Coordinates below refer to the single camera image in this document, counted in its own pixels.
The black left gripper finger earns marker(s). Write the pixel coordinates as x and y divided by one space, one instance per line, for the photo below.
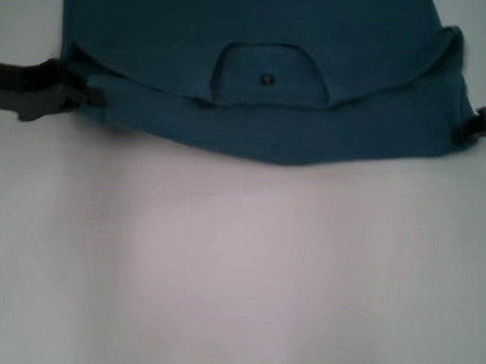
94 98

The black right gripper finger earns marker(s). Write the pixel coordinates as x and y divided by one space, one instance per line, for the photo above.
467 132

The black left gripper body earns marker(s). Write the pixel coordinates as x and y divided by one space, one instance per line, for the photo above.
23 89

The teal blue printed t-shirt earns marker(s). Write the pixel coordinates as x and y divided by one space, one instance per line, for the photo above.
262 122

